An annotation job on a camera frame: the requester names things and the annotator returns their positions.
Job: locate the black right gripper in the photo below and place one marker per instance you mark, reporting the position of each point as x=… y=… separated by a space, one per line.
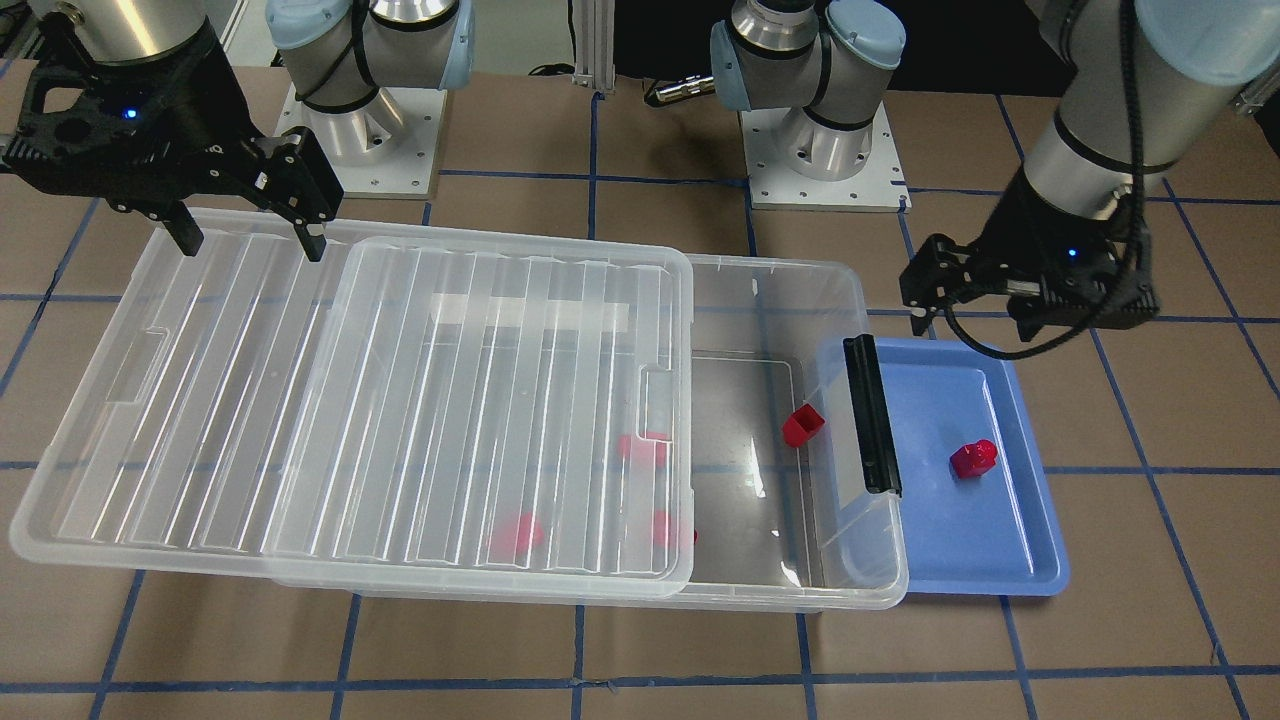
x=196 y=112

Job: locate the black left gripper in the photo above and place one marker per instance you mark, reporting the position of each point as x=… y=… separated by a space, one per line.
x=1022 y=240

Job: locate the red block carried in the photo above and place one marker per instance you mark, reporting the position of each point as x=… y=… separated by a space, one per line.
x=973 y=460

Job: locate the clear plastic box lid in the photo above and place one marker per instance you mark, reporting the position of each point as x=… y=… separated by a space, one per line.
x=172 y=451

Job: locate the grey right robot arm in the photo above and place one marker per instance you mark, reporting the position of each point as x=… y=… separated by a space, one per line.
x=120 y=31

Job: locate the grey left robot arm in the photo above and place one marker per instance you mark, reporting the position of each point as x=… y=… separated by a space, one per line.
x=1149 y=79

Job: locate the clear plastic storage box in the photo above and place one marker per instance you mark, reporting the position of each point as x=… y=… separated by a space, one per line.
x=780 y=450

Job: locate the blue plastic tray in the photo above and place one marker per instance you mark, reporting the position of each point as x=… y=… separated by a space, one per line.
x=927 y=475

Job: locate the red block under lid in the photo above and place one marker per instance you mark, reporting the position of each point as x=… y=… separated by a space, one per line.
x=668 y=532
x=650 y=450
x=517 y=536

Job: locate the red block under lid front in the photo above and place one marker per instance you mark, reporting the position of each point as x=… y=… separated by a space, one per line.
x=668 y=532

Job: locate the red block under lid centre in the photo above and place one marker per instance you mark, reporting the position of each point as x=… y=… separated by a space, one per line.
x=517 y=536

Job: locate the black box handle latch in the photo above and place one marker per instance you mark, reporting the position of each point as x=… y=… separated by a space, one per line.
x=873 y=427

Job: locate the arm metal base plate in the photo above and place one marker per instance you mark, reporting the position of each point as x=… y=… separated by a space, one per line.
x=795 y=164
x=387 y=150

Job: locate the red block near handle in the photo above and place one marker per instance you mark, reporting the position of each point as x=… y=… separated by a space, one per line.
x=802 y=425

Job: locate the aluminium frame post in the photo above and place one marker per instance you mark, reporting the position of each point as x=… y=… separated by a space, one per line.
x=592 y=40

